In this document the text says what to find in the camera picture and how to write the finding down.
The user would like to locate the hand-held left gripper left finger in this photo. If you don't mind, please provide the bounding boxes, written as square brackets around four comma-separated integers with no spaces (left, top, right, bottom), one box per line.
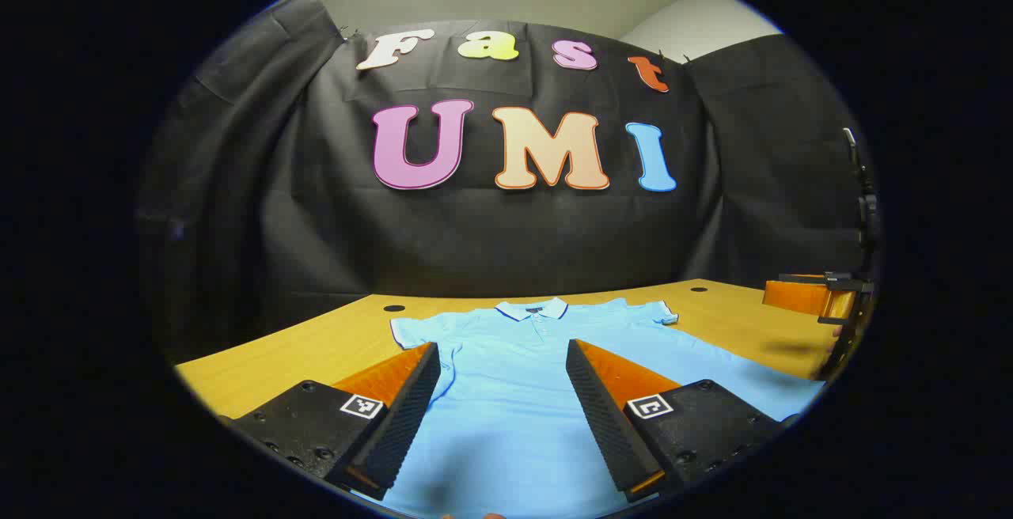
[218,343,442,502]

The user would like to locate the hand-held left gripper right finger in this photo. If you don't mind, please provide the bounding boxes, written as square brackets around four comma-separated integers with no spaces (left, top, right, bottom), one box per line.
[565,339,792,504]

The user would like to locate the light blue T-shirt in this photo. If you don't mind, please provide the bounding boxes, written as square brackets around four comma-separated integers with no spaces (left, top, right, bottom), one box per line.
[348,297,828,519]

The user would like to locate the black backdrop cloth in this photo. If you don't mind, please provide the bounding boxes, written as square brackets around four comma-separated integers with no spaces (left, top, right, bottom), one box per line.
[135,0,881,366]

